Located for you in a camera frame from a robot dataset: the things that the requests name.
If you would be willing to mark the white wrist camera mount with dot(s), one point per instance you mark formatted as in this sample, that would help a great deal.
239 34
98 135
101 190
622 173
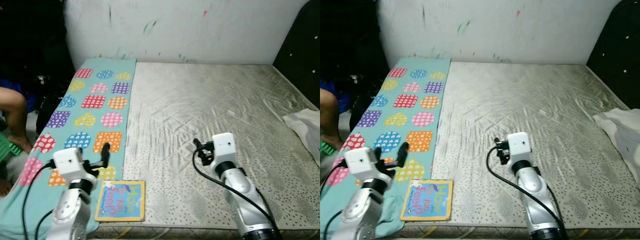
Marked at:
70 162
362 162
224 146
519 146

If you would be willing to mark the grey quilted mattress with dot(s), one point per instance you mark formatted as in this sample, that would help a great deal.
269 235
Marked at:
520 110
210 110

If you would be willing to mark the green plastic stool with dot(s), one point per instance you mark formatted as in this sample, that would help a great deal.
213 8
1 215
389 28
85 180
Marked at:
10 147
327 148

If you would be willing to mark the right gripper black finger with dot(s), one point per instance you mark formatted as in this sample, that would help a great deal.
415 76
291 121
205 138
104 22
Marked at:
498 142
199 144

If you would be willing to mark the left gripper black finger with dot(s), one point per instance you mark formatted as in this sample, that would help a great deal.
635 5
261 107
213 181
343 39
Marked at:
401 155
105 155

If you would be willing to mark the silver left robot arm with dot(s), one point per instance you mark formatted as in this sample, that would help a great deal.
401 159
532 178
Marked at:
70 215
360 215

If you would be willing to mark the dark blue item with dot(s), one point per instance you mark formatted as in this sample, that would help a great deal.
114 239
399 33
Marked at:
6 83

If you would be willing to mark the blue yellow children's book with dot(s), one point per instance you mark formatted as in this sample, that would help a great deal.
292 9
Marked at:
426 200
120 200

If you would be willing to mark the black tufted headboard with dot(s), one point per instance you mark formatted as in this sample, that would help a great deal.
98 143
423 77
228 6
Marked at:
617 50
300 50

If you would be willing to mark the teal blanket with coloured shapes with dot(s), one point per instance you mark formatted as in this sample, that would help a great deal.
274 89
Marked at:
95 120
405 120

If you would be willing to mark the white pillow with green tree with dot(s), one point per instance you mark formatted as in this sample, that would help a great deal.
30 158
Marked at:
307 130
622 132

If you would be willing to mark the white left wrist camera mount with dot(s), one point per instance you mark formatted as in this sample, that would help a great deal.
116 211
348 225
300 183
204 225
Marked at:
362 162
70 162

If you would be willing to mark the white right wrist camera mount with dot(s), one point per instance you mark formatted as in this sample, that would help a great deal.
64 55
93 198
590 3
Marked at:
224 146
519 146

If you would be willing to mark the seated person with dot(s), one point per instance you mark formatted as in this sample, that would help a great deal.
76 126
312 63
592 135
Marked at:
327 115
14 112

